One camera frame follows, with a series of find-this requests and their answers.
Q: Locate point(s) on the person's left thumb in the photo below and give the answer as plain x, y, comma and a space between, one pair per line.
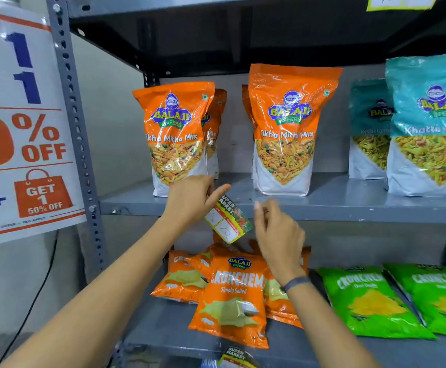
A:
220, 192

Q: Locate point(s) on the person's right thumb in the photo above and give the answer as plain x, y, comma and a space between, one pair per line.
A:
259, 222

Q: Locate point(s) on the orange snack mix bag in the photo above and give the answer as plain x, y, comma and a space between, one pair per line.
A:
214, 114
173, 126
288, 122

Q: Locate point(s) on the person's left forearm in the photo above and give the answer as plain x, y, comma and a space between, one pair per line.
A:
104, 291

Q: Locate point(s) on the green chips packet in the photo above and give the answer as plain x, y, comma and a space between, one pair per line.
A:
437, 298
368, 302

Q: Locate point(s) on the teal snack mix bag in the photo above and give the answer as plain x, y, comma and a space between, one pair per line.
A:
368, 134
426, 130

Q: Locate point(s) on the person's right hand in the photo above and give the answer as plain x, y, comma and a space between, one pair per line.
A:
282, 241

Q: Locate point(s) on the dark grey wristband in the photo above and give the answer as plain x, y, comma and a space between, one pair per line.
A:
296, 283

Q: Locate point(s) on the white orange sale poster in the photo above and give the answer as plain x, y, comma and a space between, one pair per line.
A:
12, 149

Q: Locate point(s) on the orange chips packet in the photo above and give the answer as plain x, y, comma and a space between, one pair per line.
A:
177, 277
232, 298
202, 260
278, 302

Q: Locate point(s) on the grey metal shelving rack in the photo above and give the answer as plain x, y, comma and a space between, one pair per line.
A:
342, 203

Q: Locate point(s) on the person's right forearm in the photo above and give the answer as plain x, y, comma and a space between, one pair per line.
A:
322, 329

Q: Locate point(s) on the yellow green price tag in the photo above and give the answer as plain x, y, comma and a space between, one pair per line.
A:
228, 222
236, 358

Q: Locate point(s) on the person's left hand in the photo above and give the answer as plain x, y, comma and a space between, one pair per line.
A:
186, 199

